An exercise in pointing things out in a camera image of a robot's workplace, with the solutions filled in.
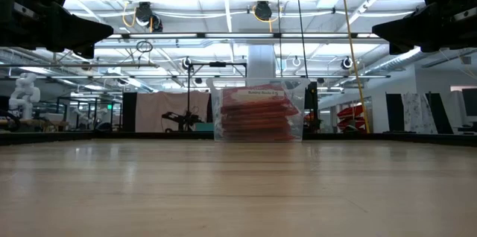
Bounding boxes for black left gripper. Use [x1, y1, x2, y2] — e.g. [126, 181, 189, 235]
[0, 0, 115, 60]

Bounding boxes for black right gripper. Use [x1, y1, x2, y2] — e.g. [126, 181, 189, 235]
[371, 0, 477, 56]

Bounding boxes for white patterned sheet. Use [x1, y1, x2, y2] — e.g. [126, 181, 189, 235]
[401, 92, 439, 135]

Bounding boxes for black partition panel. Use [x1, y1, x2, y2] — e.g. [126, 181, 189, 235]
[426, 92, 454, 135]
[385, 93, 405, 133]

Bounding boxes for tall black panel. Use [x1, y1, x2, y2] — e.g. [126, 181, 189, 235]
[121, 91, 138, 133]

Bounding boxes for dark computer monitor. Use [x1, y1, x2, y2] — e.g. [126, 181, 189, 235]
[461, 87, 477, 118]

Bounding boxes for red stacked shells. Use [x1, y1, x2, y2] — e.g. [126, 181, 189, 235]
[337, 103, 366, 130]

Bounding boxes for beige curtain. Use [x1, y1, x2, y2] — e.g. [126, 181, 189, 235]
[134, 90, 212, 133]

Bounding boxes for tall black box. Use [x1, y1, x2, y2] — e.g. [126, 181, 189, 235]
[304, 81, 319, 133]

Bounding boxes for clear plastic bin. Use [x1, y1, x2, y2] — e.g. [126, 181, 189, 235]
[206, 77, 311, 144]

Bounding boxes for teal box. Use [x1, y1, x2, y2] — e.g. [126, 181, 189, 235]
[194, 121, 215, 133]

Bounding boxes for yellow hanging cable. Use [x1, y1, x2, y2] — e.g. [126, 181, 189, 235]
[338, 0, 371, 134]

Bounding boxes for black coiled cable loop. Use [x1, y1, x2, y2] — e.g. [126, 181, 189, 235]
[135, 40, 154, 54]

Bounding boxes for black ceiling cord reel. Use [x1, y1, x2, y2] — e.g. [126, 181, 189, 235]
[252, 0, 279, 24]
[122, 1, 164, 34]

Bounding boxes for thick black hanging cable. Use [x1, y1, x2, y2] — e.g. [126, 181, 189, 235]
[294, 0, 309, 79]

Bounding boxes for thin black hanging cable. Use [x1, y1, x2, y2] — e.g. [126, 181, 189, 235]
[277, 0, 284, 78]

